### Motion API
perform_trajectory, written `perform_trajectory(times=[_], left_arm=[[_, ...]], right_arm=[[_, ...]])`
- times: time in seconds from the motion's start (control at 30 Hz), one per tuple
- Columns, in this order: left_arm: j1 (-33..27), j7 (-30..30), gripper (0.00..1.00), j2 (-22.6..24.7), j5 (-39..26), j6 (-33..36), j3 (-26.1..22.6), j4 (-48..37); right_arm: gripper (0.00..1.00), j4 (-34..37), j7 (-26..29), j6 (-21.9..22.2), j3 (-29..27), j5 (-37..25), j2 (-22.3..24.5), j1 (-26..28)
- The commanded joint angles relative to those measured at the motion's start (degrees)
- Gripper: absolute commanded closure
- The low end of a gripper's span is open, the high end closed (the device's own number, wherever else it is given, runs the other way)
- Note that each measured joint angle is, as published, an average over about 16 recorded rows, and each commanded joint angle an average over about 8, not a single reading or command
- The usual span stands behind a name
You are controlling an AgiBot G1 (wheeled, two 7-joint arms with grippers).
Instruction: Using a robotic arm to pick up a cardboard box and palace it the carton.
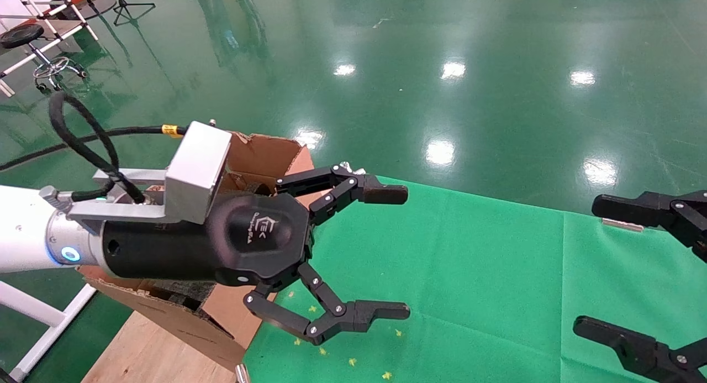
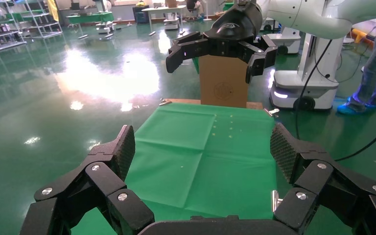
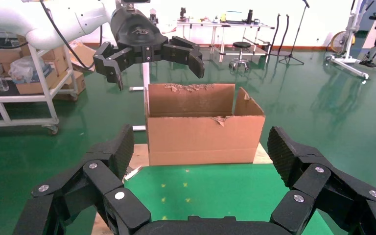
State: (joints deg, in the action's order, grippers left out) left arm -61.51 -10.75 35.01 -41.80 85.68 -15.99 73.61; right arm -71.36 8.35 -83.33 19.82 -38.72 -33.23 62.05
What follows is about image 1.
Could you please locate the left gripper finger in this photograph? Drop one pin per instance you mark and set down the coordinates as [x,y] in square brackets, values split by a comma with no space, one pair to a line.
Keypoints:
[353,315]
[353,187]

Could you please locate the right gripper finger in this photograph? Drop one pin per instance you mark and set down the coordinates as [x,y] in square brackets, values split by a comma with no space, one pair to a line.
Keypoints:
[635,350]
[646,209]

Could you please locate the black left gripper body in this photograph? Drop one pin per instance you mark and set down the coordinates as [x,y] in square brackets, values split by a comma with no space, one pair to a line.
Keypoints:
[248,234]

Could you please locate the large open cardboard carton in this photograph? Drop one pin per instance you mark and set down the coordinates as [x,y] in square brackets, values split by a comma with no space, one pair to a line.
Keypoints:
[182,328]

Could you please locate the green table cloth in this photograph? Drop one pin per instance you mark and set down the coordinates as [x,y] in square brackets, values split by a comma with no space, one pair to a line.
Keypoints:
[497,272]

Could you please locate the black tripod microphone stand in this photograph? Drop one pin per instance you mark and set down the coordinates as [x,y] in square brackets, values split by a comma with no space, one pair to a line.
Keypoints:
[138,5]

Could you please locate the black gooseneck stand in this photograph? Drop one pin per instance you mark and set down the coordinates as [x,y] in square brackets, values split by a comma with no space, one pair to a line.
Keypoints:
[83,8]

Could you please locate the black round wheeled stool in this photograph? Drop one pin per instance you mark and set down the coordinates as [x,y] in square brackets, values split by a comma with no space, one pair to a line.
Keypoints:
[19,36]

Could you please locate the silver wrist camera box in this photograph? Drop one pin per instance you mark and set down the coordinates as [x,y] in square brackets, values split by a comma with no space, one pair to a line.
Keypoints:
[196,173]

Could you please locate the white metal floor frame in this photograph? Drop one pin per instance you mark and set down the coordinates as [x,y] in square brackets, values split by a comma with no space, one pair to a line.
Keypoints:
[33,308]

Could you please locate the long white frame table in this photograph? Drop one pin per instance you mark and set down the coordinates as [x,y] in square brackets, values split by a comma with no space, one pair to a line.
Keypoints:
[66,28]

